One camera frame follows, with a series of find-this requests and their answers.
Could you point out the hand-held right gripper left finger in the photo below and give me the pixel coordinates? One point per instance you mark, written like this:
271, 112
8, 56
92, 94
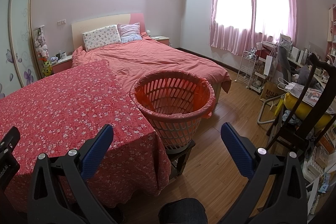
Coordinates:
95, 151

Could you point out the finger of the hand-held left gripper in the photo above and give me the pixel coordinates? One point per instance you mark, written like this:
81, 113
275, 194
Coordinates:
10, 141

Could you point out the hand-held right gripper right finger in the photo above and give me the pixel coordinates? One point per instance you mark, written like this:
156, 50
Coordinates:
236, 149

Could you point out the red plastic basket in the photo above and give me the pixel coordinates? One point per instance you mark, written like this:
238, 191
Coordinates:
178, 127

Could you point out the red floral tablecloth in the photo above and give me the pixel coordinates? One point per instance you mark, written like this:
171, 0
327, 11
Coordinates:
65, 108

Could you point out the black folding stool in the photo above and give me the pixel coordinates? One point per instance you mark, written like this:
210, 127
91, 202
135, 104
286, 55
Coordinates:
181, 158

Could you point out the green plush toy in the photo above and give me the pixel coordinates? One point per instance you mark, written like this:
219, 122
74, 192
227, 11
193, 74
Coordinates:
47, 69

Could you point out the person's leg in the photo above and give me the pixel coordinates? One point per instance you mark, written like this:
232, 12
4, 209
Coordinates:
182, 211

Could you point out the yellow cushion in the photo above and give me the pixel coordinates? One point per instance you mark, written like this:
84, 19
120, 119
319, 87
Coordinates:
309, 109

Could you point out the pile of boxes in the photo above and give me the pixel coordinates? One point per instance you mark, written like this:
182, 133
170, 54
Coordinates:
320, 174

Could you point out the pink nightstand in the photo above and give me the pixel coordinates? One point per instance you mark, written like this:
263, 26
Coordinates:
61, 66
161, 40

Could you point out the newspaper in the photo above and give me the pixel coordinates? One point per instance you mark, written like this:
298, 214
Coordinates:
313, 95

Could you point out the grey office chair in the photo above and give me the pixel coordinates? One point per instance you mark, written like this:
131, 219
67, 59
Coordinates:
284, 64

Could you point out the flower print sliding wardrobe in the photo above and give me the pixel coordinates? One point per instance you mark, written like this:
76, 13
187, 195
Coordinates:
15, 43

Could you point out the white mug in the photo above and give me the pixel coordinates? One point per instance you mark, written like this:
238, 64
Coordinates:
63, 55

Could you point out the clear tube of plush toys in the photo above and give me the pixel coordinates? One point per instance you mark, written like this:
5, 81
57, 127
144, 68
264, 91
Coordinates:
41, 43

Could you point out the cluttered desk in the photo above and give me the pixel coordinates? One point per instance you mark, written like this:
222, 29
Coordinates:
296, 61

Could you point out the dark wooden chair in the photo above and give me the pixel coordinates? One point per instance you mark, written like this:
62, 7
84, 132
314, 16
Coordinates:
315, 74

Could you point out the pink curtain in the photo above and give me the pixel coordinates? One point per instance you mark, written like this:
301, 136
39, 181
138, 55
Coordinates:
231, 37

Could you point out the bed with pink duvet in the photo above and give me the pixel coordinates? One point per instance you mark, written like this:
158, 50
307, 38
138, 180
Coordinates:
162, 61

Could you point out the white floral pillow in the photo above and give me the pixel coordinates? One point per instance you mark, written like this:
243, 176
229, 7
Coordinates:
101, 37

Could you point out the purple striped pillow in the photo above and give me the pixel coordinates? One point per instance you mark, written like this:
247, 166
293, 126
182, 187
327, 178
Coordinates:
129, 32

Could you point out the beige pink bed headboard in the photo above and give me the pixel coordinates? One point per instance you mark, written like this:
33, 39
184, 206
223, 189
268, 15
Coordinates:
92, 23

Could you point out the white bookshelf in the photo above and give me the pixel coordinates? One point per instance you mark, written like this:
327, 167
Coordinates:
332, 24

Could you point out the white tube frame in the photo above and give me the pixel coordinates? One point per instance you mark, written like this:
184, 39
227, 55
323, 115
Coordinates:
263, 113

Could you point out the white wall switch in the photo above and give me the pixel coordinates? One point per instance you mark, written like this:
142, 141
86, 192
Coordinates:
61, 22

